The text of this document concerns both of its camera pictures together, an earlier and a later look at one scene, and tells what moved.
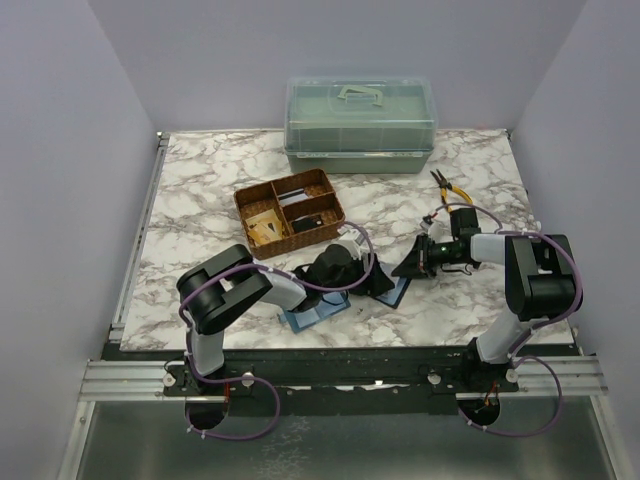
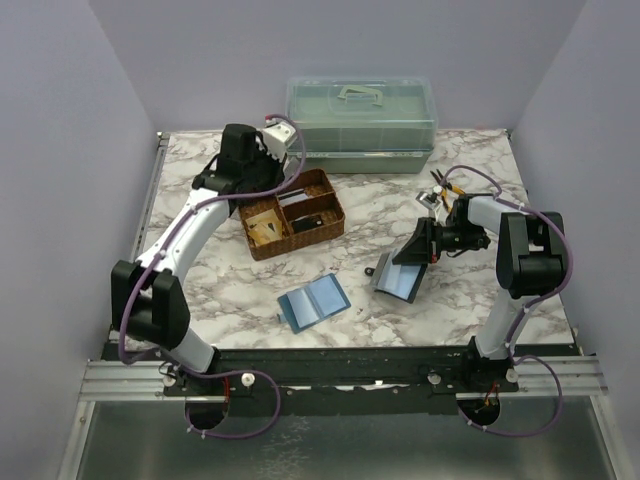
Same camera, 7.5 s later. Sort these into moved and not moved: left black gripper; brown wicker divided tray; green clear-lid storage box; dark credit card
Moved: left black gripper
Not moved: brown wicker divided tray; green clear-lid storage box; dark credit card
